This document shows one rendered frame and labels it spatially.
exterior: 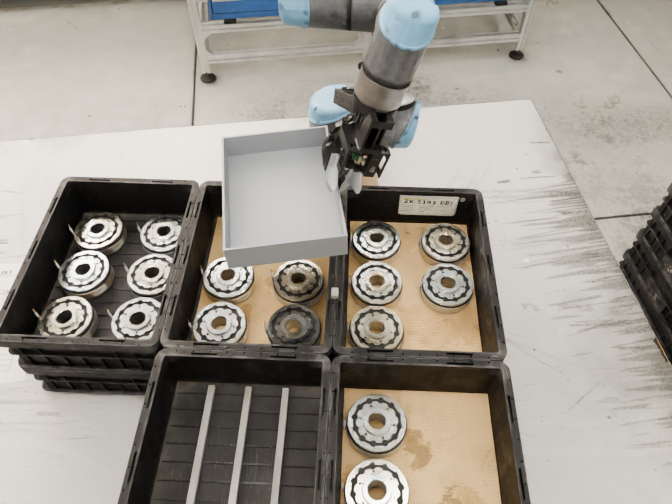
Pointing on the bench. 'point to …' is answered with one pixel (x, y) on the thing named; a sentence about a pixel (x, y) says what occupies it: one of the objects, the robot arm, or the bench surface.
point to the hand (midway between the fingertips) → (335, 183)
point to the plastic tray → (279, 199)
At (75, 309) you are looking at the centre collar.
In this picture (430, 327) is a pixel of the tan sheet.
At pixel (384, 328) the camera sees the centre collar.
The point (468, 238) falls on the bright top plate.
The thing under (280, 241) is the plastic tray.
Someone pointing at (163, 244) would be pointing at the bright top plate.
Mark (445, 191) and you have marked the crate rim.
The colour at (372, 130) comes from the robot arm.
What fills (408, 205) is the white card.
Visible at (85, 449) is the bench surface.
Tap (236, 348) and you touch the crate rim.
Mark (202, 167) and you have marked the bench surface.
